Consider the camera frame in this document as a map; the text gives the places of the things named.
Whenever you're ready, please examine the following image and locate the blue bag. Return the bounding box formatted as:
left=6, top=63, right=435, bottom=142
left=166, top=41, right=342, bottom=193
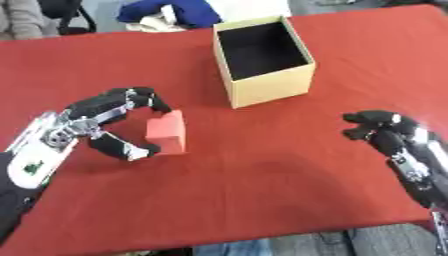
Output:
left=115, top=0, right=224, bottom=30

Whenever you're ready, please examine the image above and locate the black chair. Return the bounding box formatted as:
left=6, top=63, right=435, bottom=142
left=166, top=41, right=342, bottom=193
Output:
left=36, top=0, right=98, bottom=36

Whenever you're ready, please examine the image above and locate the tan cardboard box black inside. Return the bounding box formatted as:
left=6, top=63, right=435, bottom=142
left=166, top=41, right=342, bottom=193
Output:
left=210, top=15, right=317, bottom=110

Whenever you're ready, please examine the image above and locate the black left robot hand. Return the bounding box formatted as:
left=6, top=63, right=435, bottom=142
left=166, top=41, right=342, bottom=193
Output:
left=64, top=86, right=175, bottom=162

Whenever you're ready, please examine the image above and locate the red block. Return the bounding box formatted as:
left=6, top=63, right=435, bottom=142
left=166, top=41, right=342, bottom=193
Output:
left=143, top=109, right=189, bottom=156

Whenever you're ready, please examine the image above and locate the white cloth bundle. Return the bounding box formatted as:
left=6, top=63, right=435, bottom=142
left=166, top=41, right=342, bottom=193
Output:
left=124, top=13, right=188, bottom=34

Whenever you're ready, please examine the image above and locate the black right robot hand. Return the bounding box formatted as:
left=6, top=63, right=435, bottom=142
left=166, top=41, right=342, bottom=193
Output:
left=341, top=109, right=424, bottom=158

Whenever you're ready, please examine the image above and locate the person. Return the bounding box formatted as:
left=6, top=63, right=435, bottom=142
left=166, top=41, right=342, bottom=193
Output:
left=0, top=0, right=62, bottom=41

